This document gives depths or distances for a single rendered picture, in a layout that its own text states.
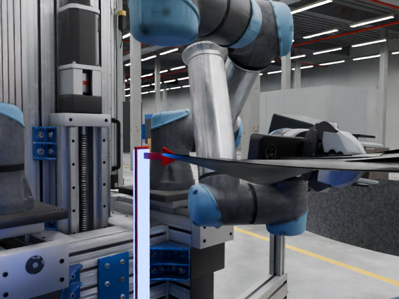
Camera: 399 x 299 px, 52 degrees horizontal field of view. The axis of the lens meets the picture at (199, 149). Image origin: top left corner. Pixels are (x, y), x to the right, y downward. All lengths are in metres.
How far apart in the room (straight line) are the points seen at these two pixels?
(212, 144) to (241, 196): 0.11
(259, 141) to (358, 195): 1.95
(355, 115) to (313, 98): 1.22
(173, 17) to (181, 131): 0.77
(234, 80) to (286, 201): 0.38
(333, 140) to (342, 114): 10.17
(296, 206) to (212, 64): 0.31
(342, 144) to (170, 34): 0.23
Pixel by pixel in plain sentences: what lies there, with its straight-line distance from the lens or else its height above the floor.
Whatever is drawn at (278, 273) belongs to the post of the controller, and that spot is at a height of 0.87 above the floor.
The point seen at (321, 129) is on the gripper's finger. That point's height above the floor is 1.22.
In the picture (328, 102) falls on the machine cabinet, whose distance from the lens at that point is 10.30.
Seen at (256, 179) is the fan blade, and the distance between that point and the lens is 0.56.
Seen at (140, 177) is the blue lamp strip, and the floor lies 1.15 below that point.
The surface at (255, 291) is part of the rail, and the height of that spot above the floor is 0.86.
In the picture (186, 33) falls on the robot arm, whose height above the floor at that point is 1.31.
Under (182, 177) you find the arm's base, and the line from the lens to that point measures 1.18.
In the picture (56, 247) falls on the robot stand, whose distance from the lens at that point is 0.85.
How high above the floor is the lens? 1.22
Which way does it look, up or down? 3 degrees down
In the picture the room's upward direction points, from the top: straight up
